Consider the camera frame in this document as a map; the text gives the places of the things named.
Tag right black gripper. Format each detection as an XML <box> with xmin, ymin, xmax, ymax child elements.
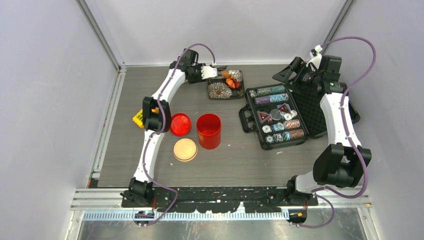
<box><xmin>273</xmin><ymin>56</ymin><xmax>322</xmax><ymax>95</ymax></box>

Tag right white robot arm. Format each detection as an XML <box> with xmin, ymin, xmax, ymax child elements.
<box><xmin>272</xmin><ymin>55</ymin><xmax>372</xmax><ymax>205</ymax></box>

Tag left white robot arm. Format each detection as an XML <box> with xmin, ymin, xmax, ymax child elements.
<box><xmin>121</xmin><ymin>48</ymin><xmax>218</xmax><ymax>207</ymax></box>

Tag orange fried food top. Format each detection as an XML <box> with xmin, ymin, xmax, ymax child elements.
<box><xmin>221</xmin><ymin>71</ymin><xmax>233</xmax><ymax>79</ymax></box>

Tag black floral square plate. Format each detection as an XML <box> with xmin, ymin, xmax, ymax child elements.
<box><xmin>207</xmin><ymin>70</ymin><xmax>245</xmax><ymax>100</ymax></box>

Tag black poker chip case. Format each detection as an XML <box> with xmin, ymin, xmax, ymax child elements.
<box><xmin>239</xmin><ymin>60</ymin><xmax>361</xmax><ymax>151</ymax></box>

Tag red cylindrical container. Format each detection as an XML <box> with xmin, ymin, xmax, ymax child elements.
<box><xmin>196</xmin><ymin>113</ymin><xmax>222</xmax><ymax>150</ymax></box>

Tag red round lid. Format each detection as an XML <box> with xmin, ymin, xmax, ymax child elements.
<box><xmin>169</xmin><ymin>113</ymin><xmax>192</xmax><ymax>137</ymax></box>

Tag beige round inner lid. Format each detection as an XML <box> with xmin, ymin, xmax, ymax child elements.
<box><xmin>173</xmin><ymin>138</ymin><xmax>198</xmax><ymax>162</ymax></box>

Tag yellow red toy block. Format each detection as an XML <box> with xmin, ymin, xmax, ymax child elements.
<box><xmin>132</xmin><ymin>107</ymin><xmax>160</xmax><ymax>129</ymax></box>

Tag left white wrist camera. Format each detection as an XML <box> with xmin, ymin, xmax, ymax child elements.
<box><xmin>200</xmin><ymin>65</ymin><xmax>218</xmax><ymax>80</ymax></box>

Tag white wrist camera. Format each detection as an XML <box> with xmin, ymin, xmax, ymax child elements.
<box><xmin>306</xmin><ymin>45</ymin><xmax>323</xmax><ymax>72</ymax></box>
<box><xmin>200</xmin><ymin>65</ymin><xmax>218</xmax><ymax>80</ymax></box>

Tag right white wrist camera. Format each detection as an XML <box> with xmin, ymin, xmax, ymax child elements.
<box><xmin>306</xmin><ymin>45</ymin><xmax>323</xmax><ymax>72</ymax></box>

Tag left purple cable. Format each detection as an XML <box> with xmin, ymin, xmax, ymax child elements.
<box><xmin>141</xmin><ymin>43</ymin><xmax>217</xmax><ymax>227</ymax></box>

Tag purple cable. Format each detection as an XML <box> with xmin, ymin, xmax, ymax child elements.
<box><xmin>141</xmin><ymin>43</ymin><xmax>217</xmax><ymax>227</ymax></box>
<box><xmin>294</xmin><ymin>36</ymin><xmax>378</xmax><ymax>229</ymax></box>

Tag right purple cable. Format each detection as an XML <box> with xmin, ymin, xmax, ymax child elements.
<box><xmin>294</xmin><ymin>36</ymin><xmax>378</xmax><ymax>229</ymax></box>

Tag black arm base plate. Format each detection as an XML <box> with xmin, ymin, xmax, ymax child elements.
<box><xmin>120</xmin><ymin>186</ymin><xmax>318</xmax><ymax>214</ymax></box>

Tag aluminium front rail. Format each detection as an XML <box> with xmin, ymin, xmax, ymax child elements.
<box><xmin>70</xmin><ymin>188</ymin><xmax>372</xmax><ymax>222</ymax></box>

